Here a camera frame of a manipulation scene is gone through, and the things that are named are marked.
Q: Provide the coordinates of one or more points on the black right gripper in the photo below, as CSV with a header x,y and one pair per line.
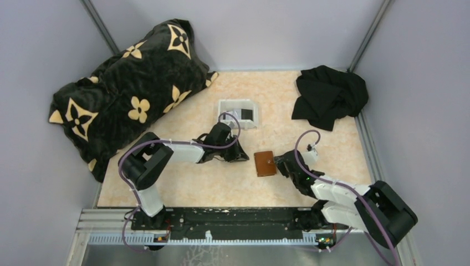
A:
x,y
281,165

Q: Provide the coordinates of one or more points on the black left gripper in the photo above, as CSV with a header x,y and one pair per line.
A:
x,y
238,153

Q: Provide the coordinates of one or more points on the brown leather card holder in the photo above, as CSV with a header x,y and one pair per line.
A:
x,y
264,163

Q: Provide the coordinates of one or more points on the white plastic card box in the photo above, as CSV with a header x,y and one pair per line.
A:
x,y
229,104

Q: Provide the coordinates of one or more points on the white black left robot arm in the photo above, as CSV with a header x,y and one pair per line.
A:
x,y
141,166

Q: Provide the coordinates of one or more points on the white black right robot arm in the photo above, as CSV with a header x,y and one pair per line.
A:
x,y
375,209

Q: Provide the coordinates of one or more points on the black crumpled cloth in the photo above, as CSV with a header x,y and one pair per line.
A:
x,y
327,94

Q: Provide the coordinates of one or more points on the black floral plush blanket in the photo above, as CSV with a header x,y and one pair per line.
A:
x,y
127,93

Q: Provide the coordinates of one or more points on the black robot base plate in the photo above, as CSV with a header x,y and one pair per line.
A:
x,y
231,224

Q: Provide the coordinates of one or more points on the aluminium frame rail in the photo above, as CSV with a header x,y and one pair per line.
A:
x,y
115,224

